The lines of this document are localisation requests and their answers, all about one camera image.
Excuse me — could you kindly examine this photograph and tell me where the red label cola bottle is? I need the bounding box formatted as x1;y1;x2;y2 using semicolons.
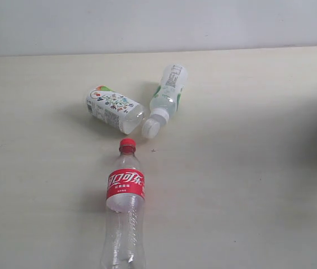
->
100;138;146;268

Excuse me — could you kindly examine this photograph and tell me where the white capped green label bottle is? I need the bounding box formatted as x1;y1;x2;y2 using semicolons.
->
142;63;188;139

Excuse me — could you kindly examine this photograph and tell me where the white floral label bottle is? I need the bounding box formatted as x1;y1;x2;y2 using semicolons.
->
86;85;147;135

